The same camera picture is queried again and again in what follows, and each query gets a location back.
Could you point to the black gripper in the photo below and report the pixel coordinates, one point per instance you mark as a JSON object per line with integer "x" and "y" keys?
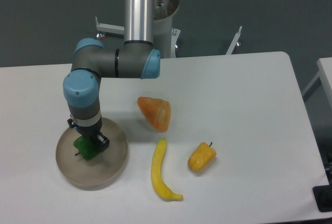
{"x": 100, "y": 141}

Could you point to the green toy bell pepper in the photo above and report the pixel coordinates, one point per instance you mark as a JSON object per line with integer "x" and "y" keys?
{"x": 86, "y": 147}

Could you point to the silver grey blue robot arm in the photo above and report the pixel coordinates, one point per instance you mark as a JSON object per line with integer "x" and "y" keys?
{"x": 137, "y": 59}

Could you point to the beige round plate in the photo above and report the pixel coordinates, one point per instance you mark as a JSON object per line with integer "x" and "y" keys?
{"x": 101, "y": 170}

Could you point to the yellow toy bell pepper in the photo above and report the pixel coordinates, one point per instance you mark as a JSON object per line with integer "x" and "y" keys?
{"x": 202, "y": 156}

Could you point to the orange toy carrot piece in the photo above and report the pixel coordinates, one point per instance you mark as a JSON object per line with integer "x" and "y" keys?
{"x": 156, "y": 111}

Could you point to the yellow toy banana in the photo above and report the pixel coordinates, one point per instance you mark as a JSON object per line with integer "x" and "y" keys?
{"x": 159, "y": 186}

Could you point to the black device at table edge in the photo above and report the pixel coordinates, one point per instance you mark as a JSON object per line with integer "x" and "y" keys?
{"x": 322, "y": 195}

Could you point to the white side table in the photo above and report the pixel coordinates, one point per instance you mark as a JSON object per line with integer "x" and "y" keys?
{"x": 321, "y": 78}

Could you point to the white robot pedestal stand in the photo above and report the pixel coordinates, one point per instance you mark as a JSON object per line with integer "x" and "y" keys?
{"x": 163, "y": 34}

